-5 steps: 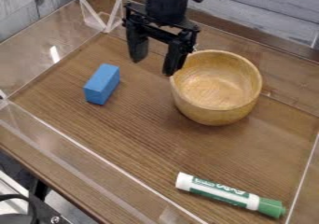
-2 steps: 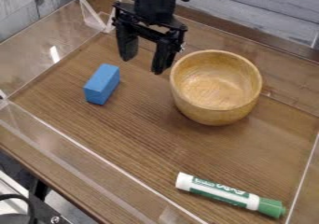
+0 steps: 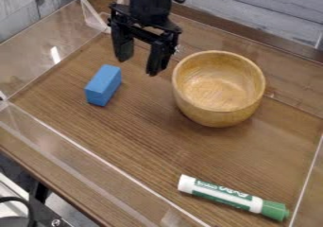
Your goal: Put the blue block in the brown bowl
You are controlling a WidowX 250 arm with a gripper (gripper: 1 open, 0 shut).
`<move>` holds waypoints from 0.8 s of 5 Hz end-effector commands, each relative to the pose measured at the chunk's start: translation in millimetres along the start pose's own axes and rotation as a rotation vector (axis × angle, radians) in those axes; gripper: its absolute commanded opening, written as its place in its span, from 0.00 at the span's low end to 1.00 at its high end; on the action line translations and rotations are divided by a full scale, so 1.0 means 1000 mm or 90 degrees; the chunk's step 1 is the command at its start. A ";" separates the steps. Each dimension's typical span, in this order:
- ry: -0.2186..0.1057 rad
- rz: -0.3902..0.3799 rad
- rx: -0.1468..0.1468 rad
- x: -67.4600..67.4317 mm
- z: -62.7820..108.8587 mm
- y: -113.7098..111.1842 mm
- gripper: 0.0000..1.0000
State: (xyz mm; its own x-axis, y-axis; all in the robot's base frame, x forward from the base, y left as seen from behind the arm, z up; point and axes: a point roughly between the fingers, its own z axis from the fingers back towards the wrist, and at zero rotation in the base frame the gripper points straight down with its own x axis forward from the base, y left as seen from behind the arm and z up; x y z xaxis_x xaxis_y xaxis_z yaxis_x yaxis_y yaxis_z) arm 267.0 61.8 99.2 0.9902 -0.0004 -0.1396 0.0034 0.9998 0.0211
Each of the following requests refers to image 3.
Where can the black metal table bracket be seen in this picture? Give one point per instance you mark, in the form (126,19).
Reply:
(45,217)

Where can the green white dry-erase marker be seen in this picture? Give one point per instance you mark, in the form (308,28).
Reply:
(226,195)

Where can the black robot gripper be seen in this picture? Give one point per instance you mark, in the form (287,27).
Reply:
(143,19)

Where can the brown wooden bowl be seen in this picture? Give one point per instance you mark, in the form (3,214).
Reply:
(218,88)

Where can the blue rectangular block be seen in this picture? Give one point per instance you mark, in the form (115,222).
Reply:
(103,85)

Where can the clear acrylic tray walls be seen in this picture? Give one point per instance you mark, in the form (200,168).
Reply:
(114,158)

